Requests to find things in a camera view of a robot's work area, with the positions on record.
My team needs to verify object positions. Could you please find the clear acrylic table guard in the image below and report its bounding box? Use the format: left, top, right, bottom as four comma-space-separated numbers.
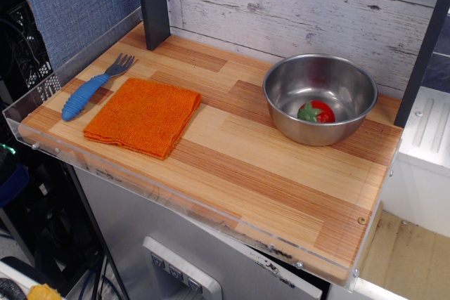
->
4, 24, 401, 289

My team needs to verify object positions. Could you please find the dark grey left post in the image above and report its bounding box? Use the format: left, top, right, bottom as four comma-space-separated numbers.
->
141, 0, 171, 51

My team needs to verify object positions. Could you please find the black plastic crate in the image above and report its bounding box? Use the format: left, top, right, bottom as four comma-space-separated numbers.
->
1, 2, 61, 101

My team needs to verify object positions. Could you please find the yellow object bottom left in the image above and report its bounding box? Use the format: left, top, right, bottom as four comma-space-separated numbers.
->
27, 284, 63, 300

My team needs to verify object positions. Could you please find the dark grey post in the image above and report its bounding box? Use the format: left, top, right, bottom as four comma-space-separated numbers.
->
394, 0, 449, 128
141, 0, 171, 51

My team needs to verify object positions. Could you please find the white toy sink unit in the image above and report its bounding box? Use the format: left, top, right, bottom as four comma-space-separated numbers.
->
380, 87, 449, 237

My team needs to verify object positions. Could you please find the dark grey right post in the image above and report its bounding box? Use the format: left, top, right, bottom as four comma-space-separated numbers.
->
394, 0, 449, 128

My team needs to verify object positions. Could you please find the silver toy fridge cabinet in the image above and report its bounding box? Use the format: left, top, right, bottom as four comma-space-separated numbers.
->
75, 169, 329, 299

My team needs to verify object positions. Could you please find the blue handled fork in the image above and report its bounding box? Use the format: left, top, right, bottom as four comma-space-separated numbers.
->
61, 53, 135, 122

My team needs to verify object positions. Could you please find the red toy strawberry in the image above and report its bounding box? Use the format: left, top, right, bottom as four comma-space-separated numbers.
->
297, 100, 336, 123

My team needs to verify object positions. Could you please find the grey dispenser button panel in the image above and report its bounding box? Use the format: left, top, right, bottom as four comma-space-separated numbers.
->
142, 236, 222, 299

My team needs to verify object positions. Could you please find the orange folded cloth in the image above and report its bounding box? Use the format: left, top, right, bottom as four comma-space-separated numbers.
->
84, 79, 202, 160

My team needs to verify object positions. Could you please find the stainless steel bowl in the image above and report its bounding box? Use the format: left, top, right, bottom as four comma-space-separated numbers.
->
262, 54, 378, 146

